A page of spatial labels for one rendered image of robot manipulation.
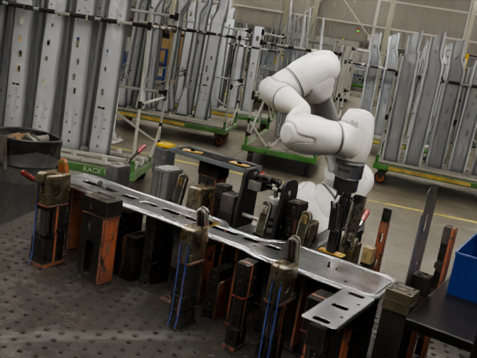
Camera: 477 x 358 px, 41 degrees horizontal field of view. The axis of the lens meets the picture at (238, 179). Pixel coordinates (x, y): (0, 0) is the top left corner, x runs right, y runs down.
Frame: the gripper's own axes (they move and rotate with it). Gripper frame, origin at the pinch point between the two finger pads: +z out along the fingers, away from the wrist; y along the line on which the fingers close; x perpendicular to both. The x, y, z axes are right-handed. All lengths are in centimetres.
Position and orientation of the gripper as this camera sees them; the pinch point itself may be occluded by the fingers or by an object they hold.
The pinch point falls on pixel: (333, 240)
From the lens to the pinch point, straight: 202.5
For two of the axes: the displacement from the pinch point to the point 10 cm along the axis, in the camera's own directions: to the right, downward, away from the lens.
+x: 8.3, 2.5, -4.9
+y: -5.3, 1.1, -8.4
